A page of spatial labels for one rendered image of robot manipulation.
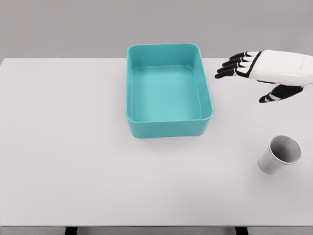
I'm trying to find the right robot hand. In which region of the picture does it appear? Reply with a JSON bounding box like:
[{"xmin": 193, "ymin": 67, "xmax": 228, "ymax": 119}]
[{"xmin": 214, "ymin": 49, "xmax": 313, "ymax": 105}]

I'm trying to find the white paper cup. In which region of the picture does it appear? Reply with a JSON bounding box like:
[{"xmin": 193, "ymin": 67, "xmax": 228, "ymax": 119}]
[{"xmin": 258, "ymin": 135, "xmax": 303, "ymax": 174}]

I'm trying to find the teal plastic basket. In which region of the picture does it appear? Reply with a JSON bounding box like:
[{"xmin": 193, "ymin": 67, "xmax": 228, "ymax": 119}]
[{"xmin": 125, "ymin": 43, "xmax": 214, "ymax": 140}]

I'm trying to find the white table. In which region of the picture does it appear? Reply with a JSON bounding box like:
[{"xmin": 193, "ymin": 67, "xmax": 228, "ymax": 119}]
[{"xmin": 0, "ymin": 57, "xmax": 313, "ymax": 235}]

